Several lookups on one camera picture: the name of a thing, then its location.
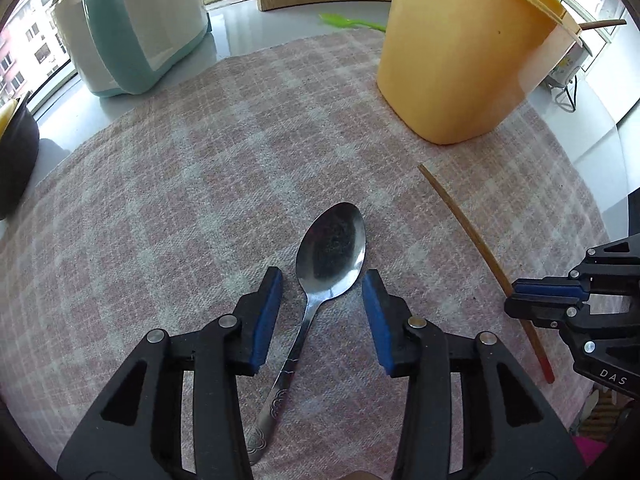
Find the black power cable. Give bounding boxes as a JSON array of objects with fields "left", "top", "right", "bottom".
[{"left": 552, "top": 81, "right": 582, "bottom": 114}]

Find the green plastic spoon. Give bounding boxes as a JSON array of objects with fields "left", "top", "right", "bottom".
[{"left": 319, "top": 13, "right": 386, "bottom": 32}]

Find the pink plaid table cloth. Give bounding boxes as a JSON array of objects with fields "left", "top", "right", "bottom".
[{"left": 1, "top": 29, "right": 608, "bottom": 465}]

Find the brown wooden chopstick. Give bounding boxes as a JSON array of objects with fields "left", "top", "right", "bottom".
[{"left": 418, "top": 164, "right": 555, "bottom": 384}]

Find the metal spoon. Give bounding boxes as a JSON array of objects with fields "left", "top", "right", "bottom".
[{"left": 246, "top": 202, "right": 367, "bottom": 465}]

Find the black pot yellow lid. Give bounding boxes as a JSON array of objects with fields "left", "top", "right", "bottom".
[{"left": 1, "top": 98, "right": 40, "bottom": 220}]

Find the pink sleeve forearm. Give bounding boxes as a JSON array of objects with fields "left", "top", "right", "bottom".
[{"left": 573, "top": 436, "right": 608, "bottom": 468}]

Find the white teal electric pot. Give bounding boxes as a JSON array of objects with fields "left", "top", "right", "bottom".
[{"left": 52, "top": 0, "right": 210, "bottom": 98}]

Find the floral white rice cooker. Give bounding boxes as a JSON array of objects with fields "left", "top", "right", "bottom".
[{"left": 544, "top": 41, "right": 592, "bottom": 89}]

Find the red chopstick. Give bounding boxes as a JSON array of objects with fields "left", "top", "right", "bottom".
[{"left": 579, "top": 18, "right": 627, "bottom": 30}]

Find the yellow plastic utensil container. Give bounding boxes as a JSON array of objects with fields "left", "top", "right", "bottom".
[{"left": 378, "top": 0, "right": 580, "bottom": 145}]

